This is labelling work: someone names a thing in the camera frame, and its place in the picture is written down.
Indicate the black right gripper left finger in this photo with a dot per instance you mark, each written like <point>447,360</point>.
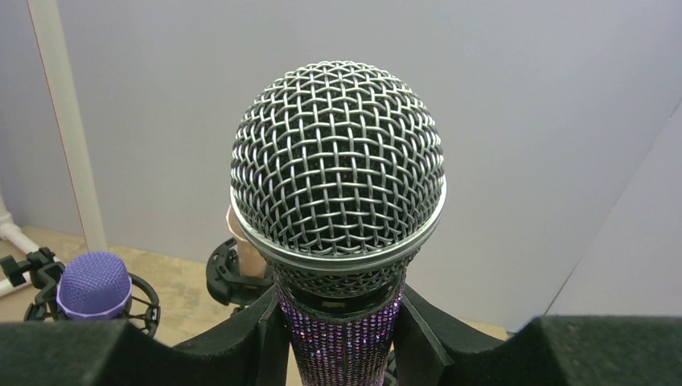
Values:
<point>249,348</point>

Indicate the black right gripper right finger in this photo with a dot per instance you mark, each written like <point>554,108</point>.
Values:
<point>434,348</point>

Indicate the round base shock mount stand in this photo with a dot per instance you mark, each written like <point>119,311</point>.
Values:
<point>226,285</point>

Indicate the cream peach plastic microphone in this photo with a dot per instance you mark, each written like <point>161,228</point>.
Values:
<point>251,263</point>

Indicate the violet plastic microphone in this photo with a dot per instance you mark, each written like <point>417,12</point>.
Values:
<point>94,285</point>

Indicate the purple glitter microphone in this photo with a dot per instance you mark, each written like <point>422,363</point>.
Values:
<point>337,180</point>

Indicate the tripod shock mount stand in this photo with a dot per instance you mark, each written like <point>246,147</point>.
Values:
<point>41,270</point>

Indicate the white PVC pipe frame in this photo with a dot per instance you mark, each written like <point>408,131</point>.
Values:
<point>44,153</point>

